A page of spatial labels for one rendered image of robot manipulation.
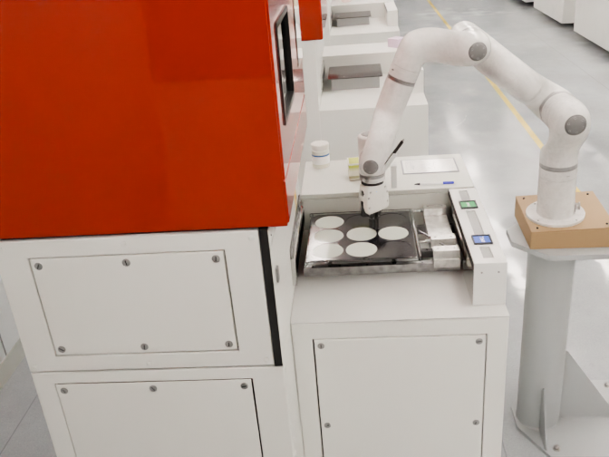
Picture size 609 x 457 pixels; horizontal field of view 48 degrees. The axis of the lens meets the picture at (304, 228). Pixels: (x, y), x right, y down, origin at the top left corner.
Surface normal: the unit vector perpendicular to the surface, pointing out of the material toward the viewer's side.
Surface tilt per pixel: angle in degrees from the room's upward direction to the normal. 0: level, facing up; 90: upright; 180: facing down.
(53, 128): 90
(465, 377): 90
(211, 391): 90
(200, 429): 90
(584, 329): 0
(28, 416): 0
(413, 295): 0
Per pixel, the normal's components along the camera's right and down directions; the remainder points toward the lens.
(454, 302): -0.08, -0.90
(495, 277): -0.06, 0.44
